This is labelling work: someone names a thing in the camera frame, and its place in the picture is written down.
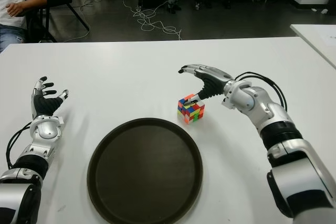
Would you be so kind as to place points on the dark brown round plate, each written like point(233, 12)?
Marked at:
point(144, 171)

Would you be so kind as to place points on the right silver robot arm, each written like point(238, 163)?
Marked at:
point(296, 179)

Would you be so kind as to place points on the multicoloured Rubik's cube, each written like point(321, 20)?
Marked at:
point(194, 113)

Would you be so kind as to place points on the small white floor object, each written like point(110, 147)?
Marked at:
point(324, 11)

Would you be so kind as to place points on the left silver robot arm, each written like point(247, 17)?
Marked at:
point(44, 129)

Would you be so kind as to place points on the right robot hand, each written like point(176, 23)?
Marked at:
point(212, 82)

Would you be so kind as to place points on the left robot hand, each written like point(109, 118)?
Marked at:
point(44, 104)

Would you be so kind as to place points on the white side table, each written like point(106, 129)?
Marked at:
point(315, 37)

